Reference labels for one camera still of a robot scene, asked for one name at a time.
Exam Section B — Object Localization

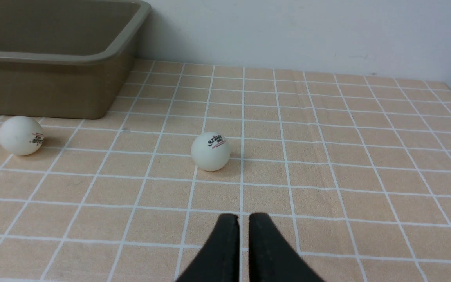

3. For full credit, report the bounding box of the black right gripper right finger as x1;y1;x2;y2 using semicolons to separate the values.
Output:
249;213;323;282

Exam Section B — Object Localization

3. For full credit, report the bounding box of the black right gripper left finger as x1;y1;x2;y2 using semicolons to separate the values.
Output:
177;213;240;282

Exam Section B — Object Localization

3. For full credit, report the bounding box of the white ping-pong ball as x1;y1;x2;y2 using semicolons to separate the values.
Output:
0;116;45;156
191;132;231;172

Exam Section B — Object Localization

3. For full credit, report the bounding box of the orange checkered tablecloth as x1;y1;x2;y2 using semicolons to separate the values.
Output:
0;60;451;282

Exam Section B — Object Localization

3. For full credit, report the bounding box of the olive green plastic bin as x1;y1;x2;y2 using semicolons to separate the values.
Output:
0;0;152;119

